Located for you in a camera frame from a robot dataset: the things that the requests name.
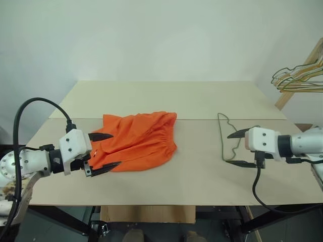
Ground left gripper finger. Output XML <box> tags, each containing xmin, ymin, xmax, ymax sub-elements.
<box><xmin>88</xmin><ymin>132</ymin><xmax>114</xmax><ymax>142</ymax></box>
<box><xmin>90</xmin><ymin>161</ymin><xmax>123</xmax><ymax>177</ymax></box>

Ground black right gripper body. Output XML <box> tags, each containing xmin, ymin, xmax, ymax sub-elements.
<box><xmin>254</xmin><ymin>150</ymin><xmax>266</xmax><ymax>169</ymax></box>

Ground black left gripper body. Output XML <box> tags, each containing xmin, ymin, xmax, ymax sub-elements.
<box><xmin>69</xmin><ymin>153</ymin><xmax>93</xmax><ymax>178</ymax></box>

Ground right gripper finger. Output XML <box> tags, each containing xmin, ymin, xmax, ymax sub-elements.
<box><xmin>227</xmin><ymin>128</ymin><xmax>250</xmax><ymax>139</ymax></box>
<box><xmin>226</xmin><ymin>160</ymin><xmax>257</xmax><ymax>169</ymax></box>

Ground green wire hanger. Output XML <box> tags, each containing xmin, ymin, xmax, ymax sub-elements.
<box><xmin>217</xmin><ymin>112</ymin><xmax>261</xmax><ymax>162</ymax></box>

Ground orange shorts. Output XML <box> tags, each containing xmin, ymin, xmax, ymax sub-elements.
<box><xmin>88</xmin><ymin>110</ymin><xmax>178</xmax><ymax>173</ymax></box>

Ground wooden hanger rack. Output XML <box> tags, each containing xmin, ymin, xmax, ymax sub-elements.
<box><xmin>274</xmin><ymin>37</ymin><xmax>323</xmax><ymax>110</ymax></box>

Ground cardboard box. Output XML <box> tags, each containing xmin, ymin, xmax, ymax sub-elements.
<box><xmin>100</xmin><ymin>205</ymin><xmax>196</xmax><ymax>225</ymax></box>

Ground wooden stick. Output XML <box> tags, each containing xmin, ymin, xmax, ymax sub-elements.
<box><xmin>245</xmin><ymin>206</ymin><xmax>262</xmax><ymax>242</ymax></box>

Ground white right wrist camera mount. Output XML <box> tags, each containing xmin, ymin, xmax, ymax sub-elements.
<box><xmin>244</xmin><ymin>127</ymin><xmax>282</xmax><ymax>162</ymax></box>

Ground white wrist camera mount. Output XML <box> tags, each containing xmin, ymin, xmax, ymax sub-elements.
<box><xmin>58</xmin><ymin>129</ymin><xmax>93</xmax><ymax>176</ymax></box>
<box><xmin>244</xmin><ymin>127</ymin><xmax>282</xmax><ymax>162</ymax></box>

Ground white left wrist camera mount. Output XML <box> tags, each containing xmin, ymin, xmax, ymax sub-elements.
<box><xmin>58</xmin><ymin>129</ymin><xmax>93</xmax><ymax>176</ymax></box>

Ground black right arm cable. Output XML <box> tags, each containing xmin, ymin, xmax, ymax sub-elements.
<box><xmin>251</xmin><ymin>157</ymin><xmax>323</xmax><ymax>215</ymax></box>

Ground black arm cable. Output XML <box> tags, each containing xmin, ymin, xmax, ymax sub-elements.
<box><xmin>251</xmin><ymin>157</ymin><xmax>323</xmax><ymax>215</ymax></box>
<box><xmin>5</xmin><ymin>97</ymin><xmax>78</xmax><ymax>227</ymax></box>

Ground black table frame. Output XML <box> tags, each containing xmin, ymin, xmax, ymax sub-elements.
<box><xmin>28</xmin><ymin>204</ymin><xmax>323</xmax><ymax>242</ymax></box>

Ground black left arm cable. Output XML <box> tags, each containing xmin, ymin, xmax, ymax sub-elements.
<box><xmin>5</xmin><ymin>97</ymin><xmax>78</xmax><ymax>227</ymax></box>

